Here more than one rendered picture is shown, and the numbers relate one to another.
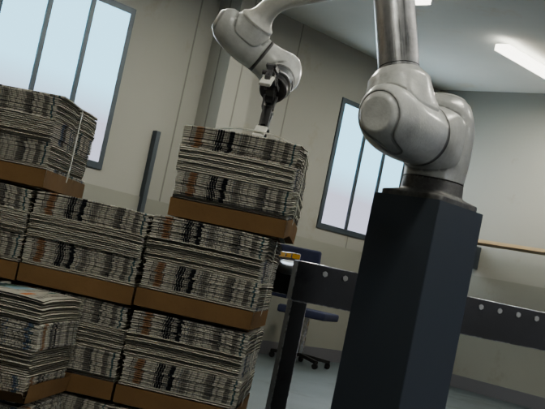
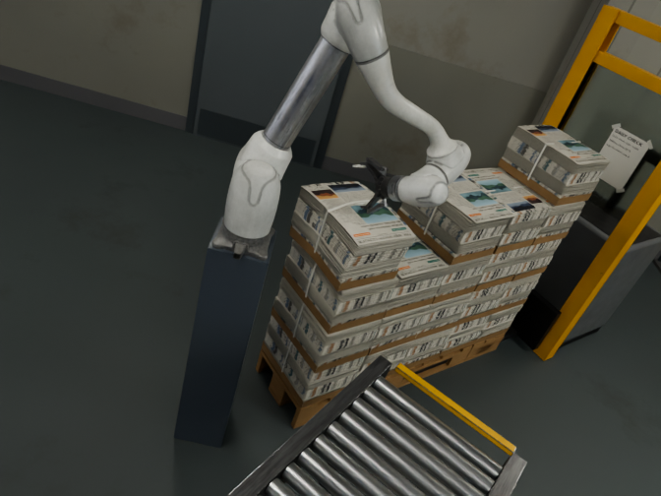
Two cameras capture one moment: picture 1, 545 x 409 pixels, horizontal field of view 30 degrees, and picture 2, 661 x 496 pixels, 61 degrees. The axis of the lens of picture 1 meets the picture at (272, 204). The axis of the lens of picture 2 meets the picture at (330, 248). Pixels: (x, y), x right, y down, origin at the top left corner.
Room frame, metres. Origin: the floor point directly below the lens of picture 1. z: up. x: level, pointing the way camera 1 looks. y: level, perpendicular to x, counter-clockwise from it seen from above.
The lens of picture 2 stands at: (3.74, -1.37, 2.09)
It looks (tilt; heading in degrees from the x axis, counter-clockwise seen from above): 34 degrees down; 130
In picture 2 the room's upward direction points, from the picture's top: 18 degrees clockwise
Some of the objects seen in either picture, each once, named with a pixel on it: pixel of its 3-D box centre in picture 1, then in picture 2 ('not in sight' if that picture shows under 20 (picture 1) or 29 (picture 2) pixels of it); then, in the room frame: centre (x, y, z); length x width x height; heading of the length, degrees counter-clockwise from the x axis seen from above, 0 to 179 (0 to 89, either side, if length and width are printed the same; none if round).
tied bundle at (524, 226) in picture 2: not in sight; (494, 209); (2.68, 0.97, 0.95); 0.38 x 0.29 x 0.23; 174
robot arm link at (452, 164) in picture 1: (439, 137); (254, 195); (2.54, -0.38, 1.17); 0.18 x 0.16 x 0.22; 142
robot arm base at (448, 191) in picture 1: (435, 193); (244, 235); (2.56, -0.40, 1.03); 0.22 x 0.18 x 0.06; 136
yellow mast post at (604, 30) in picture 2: not in sight; (531, 168); (2.42, 1.73, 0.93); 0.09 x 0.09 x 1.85; 84
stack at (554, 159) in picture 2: not in sight; (505, 249); (2.71, 1.27, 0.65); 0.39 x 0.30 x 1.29; 174
